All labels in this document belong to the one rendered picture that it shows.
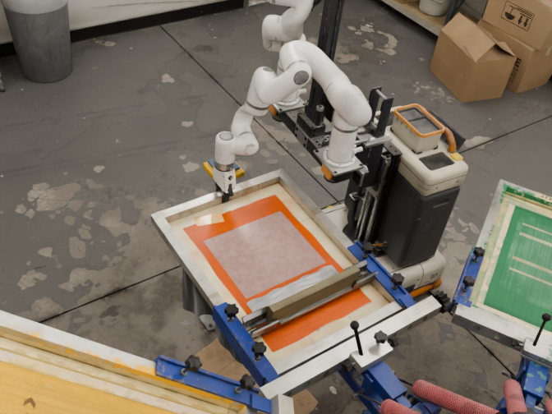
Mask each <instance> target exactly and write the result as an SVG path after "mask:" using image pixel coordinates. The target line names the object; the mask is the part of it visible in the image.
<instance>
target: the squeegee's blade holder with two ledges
mask: <svg viewBox="0 0 552 414"><path fill-rule="evenodd" d="M351 290H352V287H351V286H350V287H347V288H345V289H343V290H342V291H339V292H336V293H334V294H333V295H331V296H329V297H326V298H325V299H323V300H321V301H318V302H316V303H315V304H313V305H311V306H308V307H307V308H304V309H302V310H299V311H298V312H296V313H294V314H292V315H290V316H288V317H286V318H284V319H282V320H280V321H279V322H278V323H279V324H280V325H282V324H285V323H287V322H289V321H291V320H294V319H296V318H297V317H299V316H301V315H304V314H305V313H307V312H309V311H312V310H314V309H315V308H317V307H319V306H322V305H323V304H325V303H327V302H329V301H332V300H333V299H335V298H337V297H340V296H342V295H343V294H345V293H347V292H350V291H351Z"/></svg>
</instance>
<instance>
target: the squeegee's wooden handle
mask: <svg viewBox="0 0 552 414"><path fill-rule="evenodd" d="M359 274H360V270H359V269H358V268H357V267H356V266H353V267H351V268H349V269H346V270H344V271H343V272H341V273H339V274H335V275H334V276H332V277H330V278H327V279H325V280H323V281H321V282H319V283H317V284H315V285H313V286H311V287H308V288H306V289H304V290H302V291H300V292H298V293H295V294H293V295H291V296H290V297H287V298H285V299H283V300H281V301H278V302H276V303H274V304H273V305H271V306H268V310H267V315H266V320H267V322H268V323H269V322H271V321H273V320H282V319H284V318H286V317H288V316H290V315H292V314H294V313H296V312H298V311H300V310H302V309H304V308H307V307H308V306H311V305H313V304H315V303H316V302H318V301H321V300H323V299H325V298H326V297H329V296H331V295H333V294H334V293H336V292H339V291H342V290H343V289H345V288H348V287H350V286H351V287H352V284H353V282H354V281H356V280H358V277H359Z"/></svg>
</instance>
